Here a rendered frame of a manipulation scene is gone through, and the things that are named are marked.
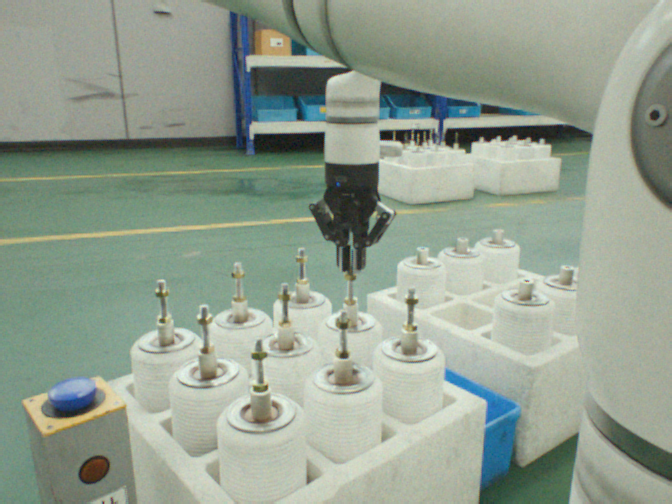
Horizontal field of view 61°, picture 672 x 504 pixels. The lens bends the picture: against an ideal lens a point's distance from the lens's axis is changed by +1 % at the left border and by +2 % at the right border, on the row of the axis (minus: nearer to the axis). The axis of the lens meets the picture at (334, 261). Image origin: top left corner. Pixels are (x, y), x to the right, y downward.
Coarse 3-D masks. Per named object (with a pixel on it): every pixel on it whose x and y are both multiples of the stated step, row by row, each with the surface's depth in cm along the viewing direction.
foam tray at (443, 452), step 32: (128, 384) 82; (448, 384) 82; (128, 416) 74; (160, 416) 74; (384, 416) 74; (448, 416) 74; (480, 416) 78; (160, 448) 68; (384, 448) 68; (416, 448) 69; (448, 448) 74; (480, 448) 79; (160, 480) 68; (192, 480) 62; (320, 480) 62; (352, 480) 63; (384, 480) 66; (416, 480) 71; (448, 480) 76
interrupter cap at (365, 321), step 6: (336, 312) 88; (360, 312) 88; (330, 318) 86; (336, 318) 86; (360, 318) 86; (366, 318) 86; (372, 318) 86; (330, 324) 84; (360, 324) 85; (366, 324) 84; (372, 324) 84; (336, 330) 82; (348, 330) 82; (354, 330) 82; (360, 330) 82; (366, 330) 82
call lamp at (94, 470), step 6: (90, 462) 51; (96, 462) 51; (102, 462) 52; (84, 468) 51; (90, 468) 51; (96, 468) 51; (102, 468) 52; (84, 474) 51; (90, 474) 51; (96, 474) 51; (102, 474) 52; (84, 480) 51; (90, 480) 51; (96, 480) 52
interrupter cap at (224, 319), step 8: (224, 312) 88; (248, 312) 88; (256, 312) 88; (216, 320) 85; (224, 320) 85; (232, 320) 86; (248, 320) 86; (256, 320) 85; (264, 320) 86; (232, 328) 83; (240, 328) 83
